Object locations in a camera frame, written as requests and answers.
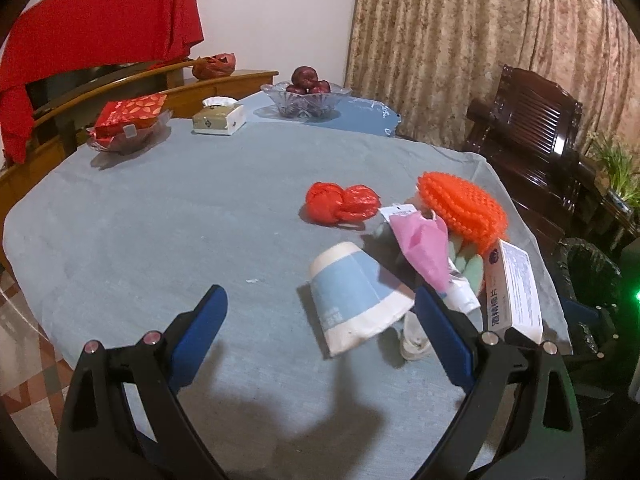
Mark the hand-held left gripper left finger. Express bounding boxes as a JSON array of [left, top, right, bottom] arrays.
[[56, 284, 231, 480]]

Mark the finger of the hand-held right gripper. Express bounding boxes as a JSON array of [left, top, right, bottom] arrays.
[[560, 297, 618, 343]]

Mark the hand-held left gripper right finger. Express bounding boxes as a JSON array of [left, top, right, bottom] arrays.
[[414, 286, 587, 480]]

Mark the white tissue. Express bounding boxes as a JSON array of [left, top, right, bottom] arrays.
[[400, 310, 433, 362]]

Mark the black bag lined bin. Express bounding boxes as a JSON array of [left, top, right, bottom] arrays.
[[555, 237, 640, 401]]

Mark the white squeezed tube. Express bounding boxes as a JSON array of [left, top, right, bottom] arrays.
[[446, 260, 482, 315]]

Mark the white printed carton box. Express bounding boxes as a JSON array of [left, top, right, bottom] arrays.
[[484, 239, 544, 345]]

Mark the pink paper wrapper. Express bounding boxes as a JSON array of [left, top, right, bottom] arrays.
[[389, 211, 451, 295]]

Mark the blue and white paper cup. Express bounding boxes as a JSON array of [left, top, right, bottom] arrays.
[[308, 241, 417, 358]]

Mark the orange mesh scrubber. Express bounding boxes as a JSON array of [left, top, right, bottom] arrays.
[[417, 171, 510, 256]]

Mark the white paper tag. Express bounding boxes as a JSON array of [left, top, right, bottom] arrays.
[[378, 204, 417, 223]]

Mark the red plastic bag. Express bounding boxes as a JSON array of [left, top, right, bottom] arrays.
[[306, 181, 381, 231], [192, 53, 237, 81]]

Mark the dark wooden side table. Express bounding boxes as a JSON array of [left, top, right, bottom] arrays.
[[580, 155, 640, 261]]

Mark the green potted plant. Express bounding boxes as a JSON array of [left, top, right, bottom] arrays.
[[587, 132, 640, 216]]

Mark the grey-blue table blanket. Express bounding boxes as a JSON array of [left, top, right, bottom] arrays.
[[2, 115, 573, 480]]

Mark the dark wooden armchair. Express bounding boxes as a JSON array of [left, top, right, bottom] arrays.
[[462, 64, 601, 256]]

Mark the small glass dish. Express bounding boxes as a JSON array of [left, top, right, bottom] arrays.
[[86, 110, 173, 155]]

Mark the tissue box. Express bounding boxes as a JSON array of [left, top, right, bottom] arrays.
[[192, 96, 247, 137]]

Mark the light blue tablecloth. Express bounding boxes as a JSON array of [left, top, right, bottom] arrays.
[[235, 91, 403, 138]]

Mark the glass fruit bowl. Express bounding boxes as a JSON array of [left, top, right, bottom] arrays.
[[261, 81, 353, 120]]

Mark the light wooden cabinet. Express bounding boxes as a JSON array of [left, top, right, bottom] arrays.
[[167, 62, 279, 111]]

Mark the red plastic bag on cabinet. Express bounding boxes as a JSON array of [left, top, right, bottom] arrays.
[[192, 53, 237, 81]]

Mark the beige patterned curtain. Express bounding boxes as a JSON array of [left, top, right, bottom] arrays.
[[344, 0, 640, 161]]

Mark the red hanging cloth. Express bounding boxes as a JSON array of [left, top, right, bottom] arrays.
[[0, 0, 205, 163]]

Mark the light wooden sofa frame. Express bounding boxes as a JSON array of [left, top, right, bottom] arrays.
[[0, 58, 211, 266]]

